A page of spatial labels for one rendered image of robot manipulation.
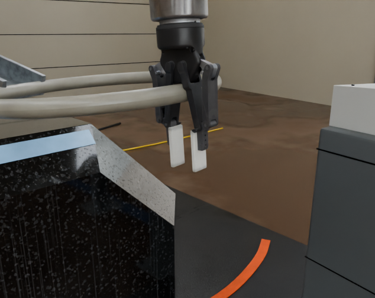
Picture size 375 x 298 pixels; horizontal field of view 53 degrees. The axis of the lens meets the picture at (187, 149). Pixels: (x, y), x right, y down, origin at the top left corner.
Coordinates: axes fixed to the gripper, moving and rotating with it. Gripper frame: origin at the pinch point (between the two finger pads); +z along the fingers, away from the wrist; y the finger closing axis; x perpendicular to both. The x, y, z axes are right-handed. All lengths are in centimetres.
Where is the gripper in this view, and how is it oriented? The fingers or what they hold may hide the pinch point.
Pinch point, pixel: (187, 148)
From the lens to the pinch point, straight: 63.8
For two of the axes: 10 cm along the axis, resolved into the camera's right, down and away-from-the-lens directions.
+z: 0.6, 9.6, 2.6
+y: -7.5, -1.3, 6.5
